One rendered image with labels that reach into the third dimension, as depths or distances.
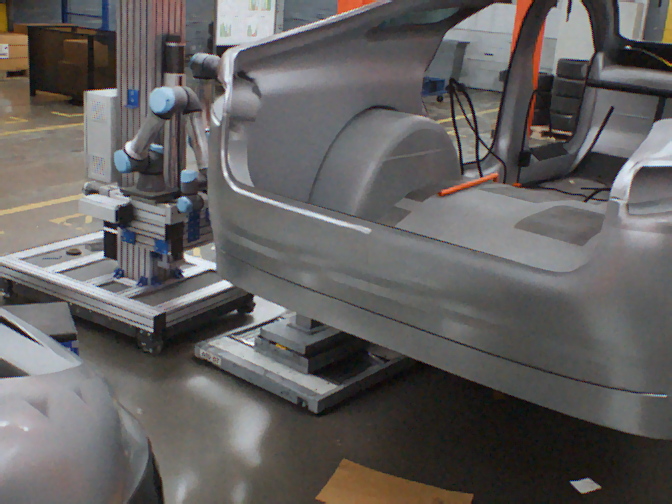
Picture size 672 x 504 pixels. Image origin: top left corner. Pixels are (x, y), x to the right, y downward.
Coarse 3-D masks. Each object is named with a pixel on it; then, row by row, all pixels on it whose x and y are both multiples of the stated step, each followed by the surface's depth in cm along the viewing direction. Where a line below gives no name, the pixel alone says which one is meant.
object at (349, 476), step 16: (352, 464) 350; (336, 480) 340; (352, 480) 341; (368, 480) 342; (384, 480) 342; (400, 480) 343; (320, 496) 328; (336, 496) 329; (352, 496) 330; (368, 496) 331; (384, 496) 332; (400, 496) 333; (416, 496) 333; (432, 496) 334; (448, 496) 334; (464, 496) 332
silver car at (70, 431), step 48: (0, 336) 127; (48, 336) 149; (0, 384) 82; (48, 384) 90; (96, 384) 98; (0, 432) 74; (48, 432) 79; (96, 432) 88; (144, 432) 123; (0, 480) 70; (48, 480) 76; (96, 480) 86; (144, 480) 108
